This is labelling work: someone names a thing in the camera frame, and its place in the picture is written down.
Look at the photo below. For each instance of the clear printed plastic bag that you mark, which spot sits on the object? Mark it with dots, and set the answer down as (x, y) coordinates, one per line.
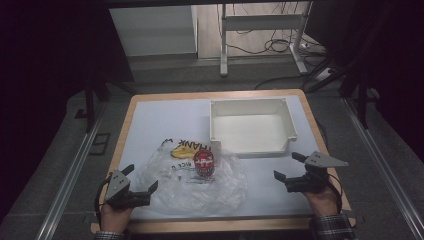
(186, 190)

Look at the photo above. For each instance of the aluminium floor rail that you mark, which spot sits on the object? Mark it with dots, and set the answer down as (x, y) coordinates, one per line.
(383, 163)
(70, 180)

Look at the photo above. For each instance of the pale table mat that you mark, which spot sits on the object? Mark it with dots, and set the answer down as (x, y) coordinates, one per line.
(266, 193)

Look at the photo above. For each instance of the white desk frame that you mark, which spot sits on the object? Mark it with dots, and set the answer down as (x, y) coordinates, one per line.
(263, 22)

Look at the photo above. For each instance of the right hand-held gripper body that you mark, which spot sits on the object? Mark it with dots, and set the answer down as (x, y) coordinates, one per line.
(311, 178)

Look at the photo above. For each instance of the person's left hand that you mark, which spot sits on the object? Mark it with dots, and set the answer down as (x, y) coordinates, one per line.
(115, 218)

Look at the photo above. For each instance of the person's right hand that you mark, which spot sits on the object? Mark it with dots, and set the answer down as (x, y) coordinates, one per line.
(321, 201)

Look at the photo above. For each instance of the red can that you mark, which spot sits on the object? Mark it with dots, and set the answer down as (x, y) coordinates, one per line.
(203, 163)

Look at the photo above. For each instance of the black metal stand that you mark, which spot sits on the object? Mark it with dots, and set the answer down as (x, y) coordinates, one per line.
(361, 83)
(90, 106)

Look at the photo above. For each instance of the white cabinet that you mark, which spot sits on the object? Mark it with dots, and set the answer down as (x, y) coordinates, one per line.
(153, 31)

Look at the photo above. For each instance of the white plastic box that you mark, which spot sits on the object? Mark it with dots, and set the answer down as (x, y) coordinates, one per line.
(251, 133)

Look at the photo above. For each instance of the white power strip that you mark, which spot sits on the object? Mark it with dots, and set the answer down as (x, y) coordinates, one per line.
(324, 74)

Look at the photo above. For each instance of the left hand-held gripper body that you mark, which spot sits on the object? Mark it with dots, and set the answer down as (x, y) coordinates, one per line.
(121, 196)

